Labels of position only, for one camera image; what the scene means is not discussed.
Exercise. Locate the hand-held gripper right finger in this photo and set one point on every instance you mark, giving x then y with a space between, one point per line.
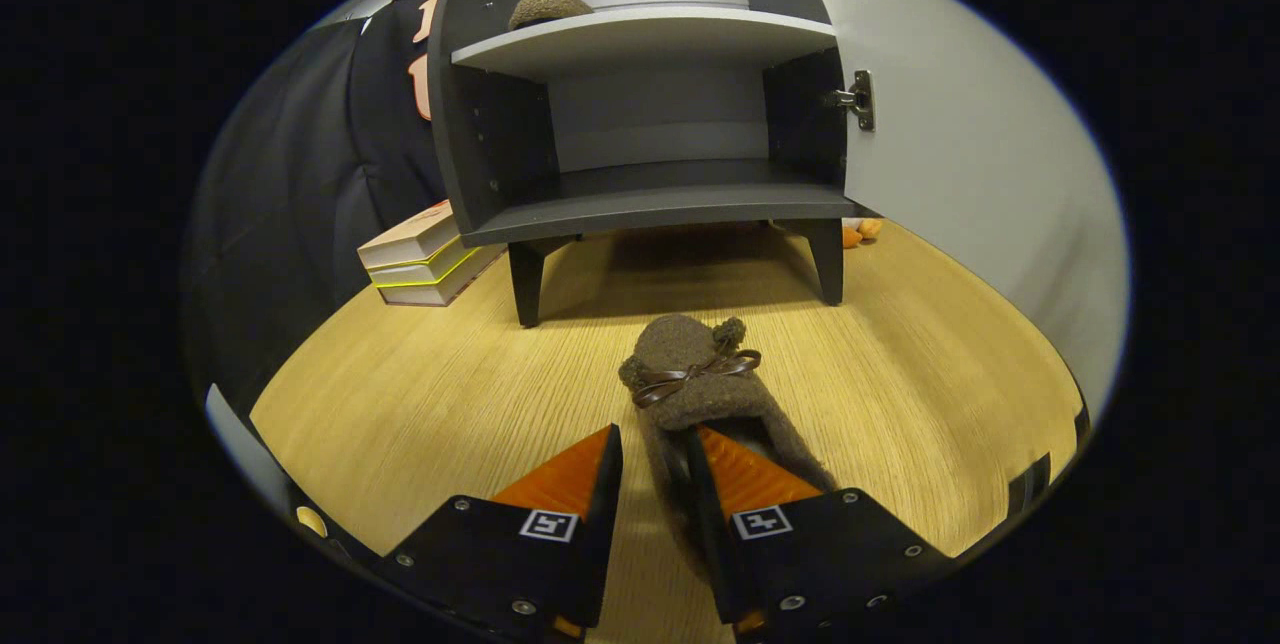
718 544

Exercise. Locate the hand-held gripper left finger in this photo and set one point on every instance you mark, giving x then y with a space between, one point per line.
600 544

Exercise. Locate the brown fuzzy shoe with bow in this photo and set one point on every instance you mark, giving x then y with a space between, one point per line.
690 394
548 9

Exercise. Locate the grey shoe cabinet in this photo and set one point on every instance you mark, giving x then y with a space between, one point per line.
650 209

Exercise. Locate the book with yellow edge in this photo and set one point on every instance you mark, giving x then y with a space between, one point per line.
425 269

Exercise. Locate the small orange white toy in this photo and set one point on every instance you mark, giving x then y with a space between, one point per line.
862 232

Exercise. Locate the black backdrop cloth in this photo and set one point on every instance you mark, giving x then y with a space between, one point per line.
290 204

